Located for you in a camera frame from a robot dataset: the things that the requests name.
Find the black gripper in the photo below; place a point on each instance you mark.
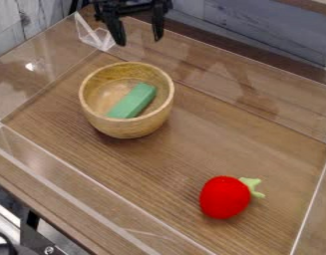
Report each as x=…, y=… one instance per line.
x=111, y=9

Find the brown wooden bowl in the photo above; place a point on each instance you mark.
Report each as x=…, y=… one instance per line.
x=107, y=85

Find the green rectangular block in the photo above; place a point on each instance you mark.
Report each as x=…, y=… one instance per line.
x=132, y=102

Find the red plush strawberry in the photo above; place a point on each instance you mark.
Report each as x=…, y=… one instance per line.
x=224, y=195

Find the clear acrylic corner bracket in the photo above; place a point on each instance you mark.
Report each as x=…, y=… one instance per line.
x=97, y=38

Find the clear acrylic tray wall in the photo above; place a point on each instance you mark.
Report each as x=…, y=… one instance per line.
x=104, y=222

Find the black table leg bracket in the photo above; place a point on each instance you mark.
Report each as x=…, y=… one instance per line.
x=32, y=239

